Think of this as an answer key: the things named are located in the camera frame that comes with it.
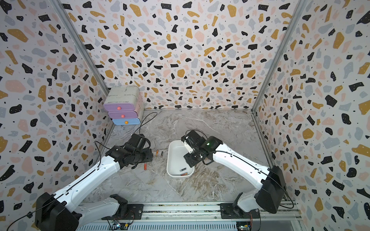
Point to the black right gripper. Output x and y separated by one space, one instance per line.
189 160

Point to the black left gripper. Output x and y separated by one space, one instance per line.
149 155

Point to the white plastic storage box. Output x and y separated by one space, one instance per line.
176 161

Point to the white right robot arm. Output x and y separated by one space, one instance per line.
269 185

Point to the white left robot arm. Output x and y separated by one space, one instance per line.
63 211

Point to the pastel mini drawer unit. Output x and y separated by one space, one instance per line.
125 105

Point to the left circuit board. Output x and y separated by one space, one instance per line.
119 226

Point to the circuit board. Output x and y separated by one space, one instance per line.
119 226
243 226

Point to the right circuit board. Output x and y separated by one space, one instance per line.
243 226

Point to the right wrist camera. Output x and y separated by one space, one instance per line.
193 139

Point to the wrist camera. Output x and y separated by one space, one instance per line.
193 139
136 142

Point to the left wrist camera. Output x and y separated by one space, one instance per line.
136 142

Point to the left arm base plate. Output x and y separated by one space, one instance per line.
130 212

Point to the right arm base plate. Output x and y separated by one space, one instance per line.
228 211

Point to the aluminium rail frame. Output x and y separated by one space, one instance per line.
199 216

